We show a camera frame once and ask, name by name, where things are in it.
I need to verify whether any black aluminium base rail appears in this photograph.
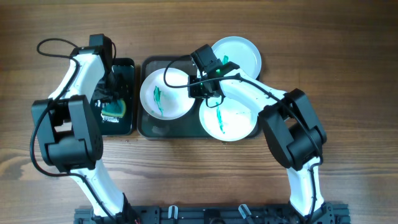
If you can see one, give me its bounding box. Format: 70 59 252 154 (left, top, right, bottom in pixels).
73 203 351 224

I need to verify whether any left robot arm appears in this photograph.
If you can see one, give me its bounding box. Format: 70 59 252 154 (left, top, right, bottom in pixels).
29 34 140 223

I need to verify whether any white plate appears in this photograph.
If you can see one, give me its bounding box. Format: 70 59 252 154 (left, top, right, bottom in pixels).
199 98 257 141
140 68 195 120
211 36 262 79

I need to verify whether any black water basin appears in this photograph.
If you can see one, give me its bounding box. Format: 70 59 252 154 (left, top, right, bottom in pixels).
90 58 136 136

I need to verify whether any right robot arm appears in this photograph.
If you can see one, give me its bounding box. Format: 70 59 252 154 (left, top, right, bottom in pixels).
188 45 326 222

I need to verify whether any black serving tray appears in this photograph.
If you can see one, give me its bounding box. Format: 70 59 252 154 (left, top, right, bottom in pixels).
137 55 264 140

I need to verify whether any green yellow sponge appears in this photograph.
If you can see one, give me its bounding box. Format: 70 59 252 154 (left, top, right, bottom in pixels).
101 99 126 118

